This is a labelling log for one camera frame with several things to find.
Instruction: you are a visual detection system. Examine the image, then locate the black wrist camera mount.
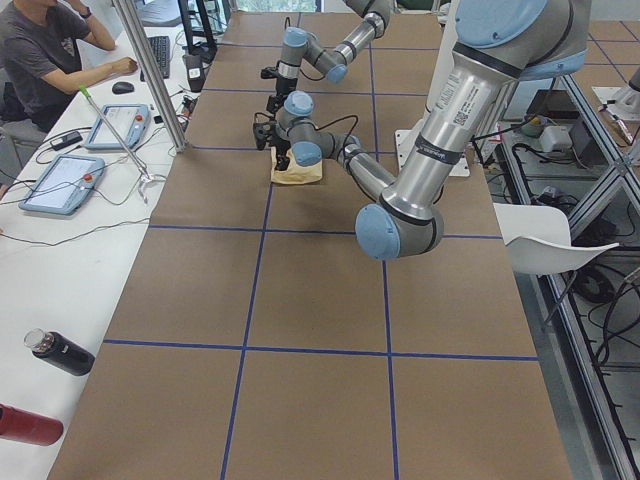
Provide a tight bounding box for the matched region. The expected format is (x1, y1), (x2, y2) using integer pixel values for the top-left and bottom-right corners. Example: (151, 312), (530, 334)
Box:
(260, 67), (279, 79)
(252, 121), (275, 151)

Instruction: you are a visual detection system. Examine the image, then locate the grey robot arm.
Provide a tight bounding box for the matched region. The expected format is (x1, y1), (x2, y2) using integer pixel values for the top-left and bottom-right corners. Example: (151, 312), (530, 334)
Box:
(256, 0), (591, 260)
(261, 0), (392, 115)

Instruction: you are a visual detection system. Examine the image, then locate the beige long-sleeve printed shirt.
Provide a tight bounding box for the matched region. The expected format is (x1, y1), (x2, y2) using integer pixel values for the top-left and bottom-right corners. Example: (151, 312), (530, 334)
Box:
(271, 147), (323, 185)

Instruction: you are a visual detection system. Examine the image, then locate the seated person grey shirt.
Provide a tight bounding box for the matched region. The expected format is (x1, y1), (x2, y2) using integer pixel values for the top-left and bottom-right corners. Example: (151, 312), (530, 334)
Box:
(1, 0), (138, 132)

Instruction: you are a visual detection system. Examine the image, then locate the black computer keyboard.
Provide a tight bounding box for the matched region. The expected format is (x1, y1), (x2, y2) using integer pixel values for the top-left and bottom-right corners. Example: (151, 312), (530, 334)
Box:
(148, 35), (171, 79)

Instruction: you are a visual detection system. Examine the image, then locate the white plastic chair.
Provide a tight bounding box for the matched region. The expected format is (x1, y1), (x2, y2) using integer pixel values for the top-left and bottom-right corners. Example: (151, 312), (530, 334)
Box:
(493, 203), (619, 275)

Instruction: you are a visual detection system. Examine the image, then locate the brown paper table cover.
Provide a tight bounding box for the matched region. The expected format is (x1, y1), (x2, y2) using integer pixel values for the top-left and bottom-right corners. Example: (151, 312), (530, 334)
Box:
(50, 13), (571, 479)

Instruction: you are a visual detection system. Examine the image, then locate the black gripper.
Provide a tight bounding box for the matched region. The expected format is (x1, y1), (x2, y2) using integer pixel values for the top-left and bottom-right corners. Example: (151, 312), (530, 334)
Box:
(266, 76), (298, 113)
(271, 127), (291, 171)

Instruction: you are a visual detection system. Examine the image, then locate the black insulated bottle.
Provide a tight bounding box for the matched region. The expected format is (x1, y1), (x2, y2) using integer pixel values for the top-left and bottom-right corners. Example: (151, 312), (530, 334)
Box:
(24, 328), (95, 376)

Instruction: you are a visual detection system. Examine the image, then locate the aluminium frame post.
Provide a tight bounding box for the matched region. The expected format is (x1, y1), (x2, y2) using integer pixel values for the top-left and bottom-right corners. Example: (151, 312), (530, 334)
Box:
(113, 0), (187, 153)

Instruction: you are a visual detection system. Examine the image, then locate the red water bottle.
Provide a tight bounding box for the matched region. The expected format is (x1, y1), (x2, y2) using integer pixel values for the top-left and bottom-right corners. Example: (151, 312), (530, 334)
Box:
(1, 404), (64, 446)

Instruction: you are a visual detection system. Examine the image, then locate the black computer mouse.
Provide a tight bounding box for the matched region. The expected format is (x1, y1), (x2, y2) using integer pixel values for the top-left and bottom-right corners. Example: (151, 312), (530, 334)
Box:
(111, 81), (135, 95)

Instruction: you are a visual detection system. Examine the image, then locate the long metal grabber stick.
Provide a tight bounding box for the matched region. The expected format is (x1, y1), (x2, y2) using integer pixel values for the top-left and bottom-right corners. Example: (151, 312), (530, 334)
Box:
(80, 86), (166, 204)

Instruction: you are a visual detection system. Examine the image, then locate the far blue teach pendant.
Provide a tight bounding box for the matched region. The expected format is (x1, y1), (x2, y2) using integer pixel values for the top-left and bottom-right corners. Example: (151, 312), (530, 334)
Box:
(84, 104), (150, 151)

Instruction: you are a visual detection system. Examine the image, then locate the near blue teach pendant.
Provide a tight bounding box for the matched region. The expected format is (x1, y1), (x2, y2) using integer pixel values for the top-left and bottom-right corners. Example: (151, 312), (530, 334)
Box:
(18, 154), (106, 216)

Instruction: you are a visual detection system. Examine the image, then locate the blue teach pendant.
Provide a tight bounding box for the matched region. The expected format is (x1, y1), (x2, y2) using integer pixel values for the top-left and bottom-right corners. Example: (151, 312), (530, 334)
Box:
(18, 154), (106, 216)
(84, 104), (150, 151)

